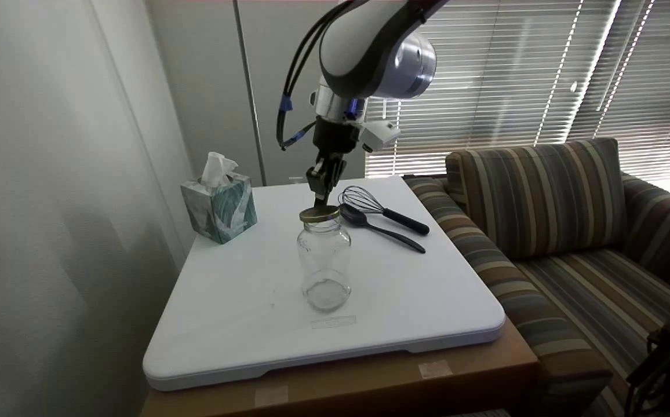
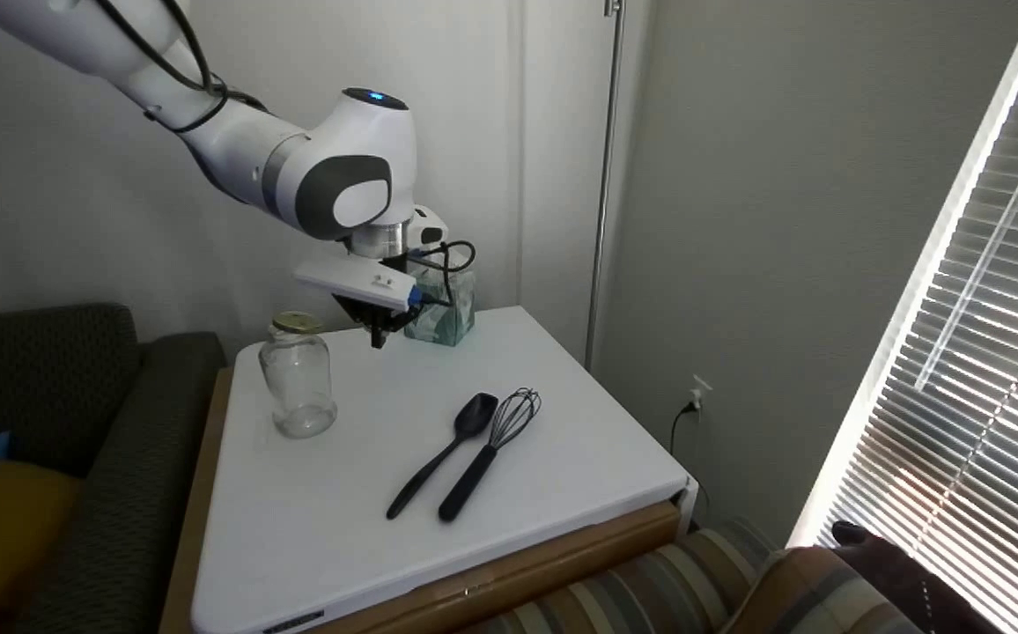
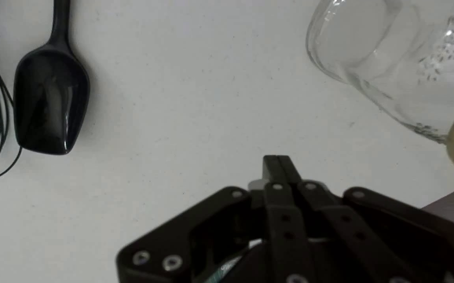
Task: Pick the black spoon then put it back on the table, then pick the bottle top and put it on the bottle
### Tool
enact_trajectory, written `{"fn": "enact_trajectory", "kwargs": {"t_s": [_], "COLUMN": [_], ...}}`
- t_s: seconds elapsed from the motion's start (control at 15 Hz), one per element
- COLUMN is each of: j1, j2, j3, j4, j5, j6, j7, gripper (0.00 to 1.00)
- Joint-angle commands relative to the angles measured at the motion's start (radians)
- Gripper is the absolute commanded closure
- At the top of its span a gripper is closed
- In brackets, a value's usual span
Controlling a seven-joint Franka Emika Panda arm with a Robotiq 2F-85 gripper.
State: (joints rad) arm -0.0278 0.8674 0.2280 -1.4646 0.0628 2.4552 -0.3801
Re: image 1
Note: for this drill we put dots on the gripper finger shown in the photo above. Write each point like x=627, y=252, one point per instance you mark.
x=335, y=169
x=316, y=179

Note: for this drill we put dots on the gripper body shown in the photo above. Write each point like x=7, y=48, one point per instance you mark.
x=335, y=138

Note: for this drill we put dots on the gold metal jar lid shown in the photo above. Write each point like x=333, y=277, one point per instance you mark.
x=319, y=215

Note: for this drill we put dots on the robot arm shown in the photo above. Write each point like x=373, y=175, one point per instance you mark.
x=358, y=40

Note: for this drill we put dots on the black plastic spoon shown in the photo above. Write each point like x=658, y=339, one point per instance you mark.
x=390, y=235

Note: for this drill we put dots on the clear glass jar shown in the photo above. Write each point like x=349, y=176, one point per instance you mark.
x=324, y=266

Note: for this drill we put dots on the teal patterned tissue box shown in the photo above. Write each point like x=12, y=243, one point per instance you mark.
x=222, y=211

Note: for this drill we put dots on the white window blinds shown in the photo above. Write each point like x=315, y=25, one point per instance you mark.
x=497, y=87

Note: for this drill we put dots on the brown wooden table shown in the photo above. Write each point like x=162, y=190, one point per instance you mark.
x=381, y=385

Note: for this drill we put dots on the striped armchair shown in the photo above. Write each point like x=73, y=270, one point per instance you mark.
x=567, y=243

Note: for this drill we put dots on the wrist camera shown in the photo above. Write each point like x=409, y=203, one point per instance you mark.
x=380, y=135

